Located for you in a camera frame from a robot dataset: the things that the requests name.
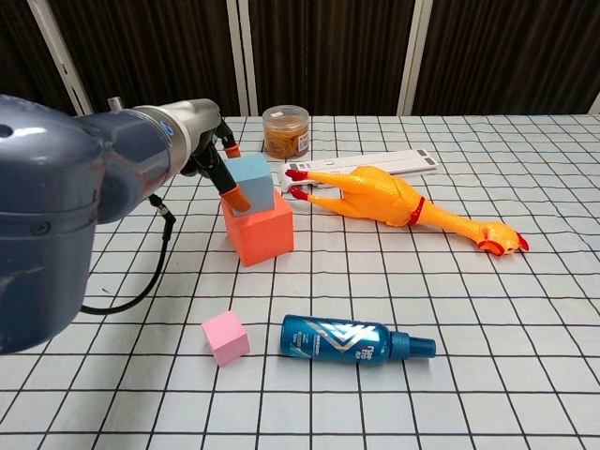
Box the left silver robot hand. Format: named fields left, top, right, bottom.
left=180, top=97, right=253, bottom=213

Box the light blue foam cube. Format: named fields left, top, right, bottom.
left=224, top=153, right=276, bottom=218

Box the pink foam cube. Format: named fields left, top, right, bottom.
left=201, top=309, right=250, bottom=368

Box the orange foam cube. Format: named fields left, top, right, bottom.
left=220, top=191, right=295, bottom=267

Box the clear jar of rubber bands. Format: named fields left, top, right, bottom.
left=262, top=105, right=311, bottom=158

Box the yellow rubber chicken toy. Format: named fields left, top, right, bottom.
left=285, top=164, right=530, bottom=258

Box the blue spray bottle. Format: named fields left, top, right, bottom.
left=279, top=314, right=437, bottom=364

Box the checkered tablecloth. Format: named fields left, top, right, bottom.
left=0, top=113, right=600, bottom=450

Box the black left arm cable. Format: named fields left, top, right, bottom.
left=82, top=194, right=177, bottom=314

